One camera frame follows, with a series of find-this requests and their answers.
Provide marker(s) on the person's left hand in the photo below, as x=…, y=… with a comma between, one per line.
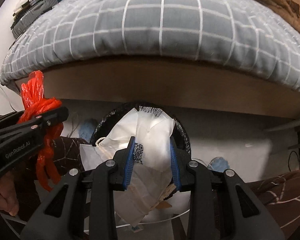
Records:
x=8, y=197

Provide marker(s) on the grey checked bed sheet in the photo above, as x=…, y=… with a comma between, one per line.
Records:
x=241, y=34

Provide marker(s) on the white paper bag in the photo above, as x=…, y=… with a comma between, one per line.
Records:
x=151, y=174

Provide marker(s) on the grey hard suitcase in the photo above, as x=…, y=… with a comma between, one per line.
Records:
x=27, y=11

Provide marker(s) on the black trash bin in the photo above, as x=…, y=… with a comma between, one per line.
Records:
x=104, y=127

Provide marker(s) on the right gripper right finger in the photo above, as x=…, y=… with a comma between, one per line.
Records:
x=192, y=176

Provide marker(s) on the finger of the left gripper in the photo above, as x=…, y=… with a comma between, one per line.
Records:
x=8, y=122

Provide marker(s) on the wooden bed frame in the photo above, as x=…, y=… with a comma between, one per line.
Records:
x=167, y=81

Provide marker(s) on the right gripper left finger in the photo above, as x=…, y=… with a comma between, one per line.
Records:
x=112, y=175

